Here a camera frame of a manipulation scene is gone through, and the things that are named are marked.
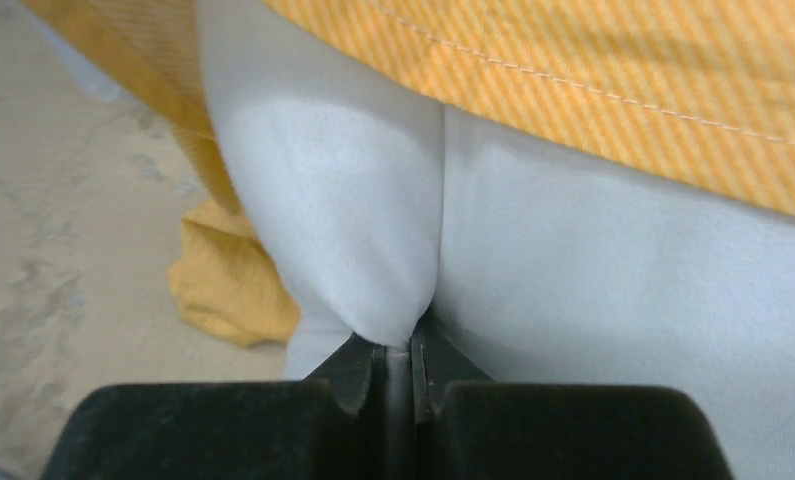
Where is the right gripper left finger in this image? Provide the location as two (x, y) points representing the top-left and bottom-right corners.
(43, 336), (384, 479)

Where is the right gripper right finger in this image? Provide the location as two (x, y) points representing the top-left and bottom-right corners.
(411, 314), (732, 479)

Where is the white pillow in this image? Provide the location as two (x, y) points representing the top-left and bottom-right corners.
(196, 1), (795, 479)

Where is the yellow printed pillowcase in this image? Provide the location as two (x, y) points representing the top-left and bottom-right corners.
(28, 1), (795, 347)

